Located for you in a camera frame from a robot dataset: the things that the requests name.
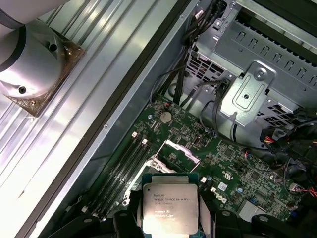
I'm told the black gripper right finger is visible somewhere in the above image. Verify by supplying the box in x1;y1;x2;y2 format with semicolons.
199;195;297;238

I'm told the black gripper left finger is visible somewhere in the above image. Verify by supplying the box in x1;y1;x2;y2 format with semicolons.
47;189;144;238

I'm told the silver CPU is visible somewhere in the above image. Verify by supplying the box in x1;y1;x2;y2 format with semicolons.
141;173;200;236

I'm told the metal socket cover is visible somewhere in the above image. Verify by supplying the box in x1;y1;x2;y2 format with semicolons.
154;138;202;175

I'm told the black RAM slot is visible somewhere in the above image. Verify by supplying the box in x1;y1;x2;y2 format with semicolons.
91;131;139;216
99;138;149;223

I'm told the CPU socket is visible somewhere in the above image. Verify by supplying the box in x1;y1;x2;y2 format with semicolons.
132;158;181;193

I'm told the green motherboard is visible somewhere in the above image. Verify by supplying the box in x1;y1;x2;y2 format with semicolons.
63;99;317;238

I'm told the coin battery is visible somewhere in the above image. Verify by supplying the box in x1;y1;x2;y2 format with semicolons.
159;111;172;123

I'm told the black PC case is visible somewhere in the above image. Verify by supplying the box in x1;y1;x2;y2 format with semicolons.
14;0;317;238

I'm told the silver drive cage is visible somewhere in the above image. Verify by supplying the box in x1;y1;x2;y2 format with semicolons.
187;0;317;149

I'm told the black cable harness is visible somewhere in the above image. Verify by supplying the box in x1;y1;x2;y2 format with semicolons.
260;106;317;179

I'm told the rounded silver metal bracket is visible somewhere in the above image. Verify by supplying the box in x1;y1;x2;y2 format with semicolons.
219;60;277;120

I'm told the black cable bundle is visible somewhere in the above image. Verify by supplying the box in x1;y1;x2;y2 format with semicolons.
170;0;231;105

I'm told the brown square base plate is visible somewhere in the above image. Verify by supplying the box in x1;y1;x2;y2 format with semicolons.
1;41;86;119

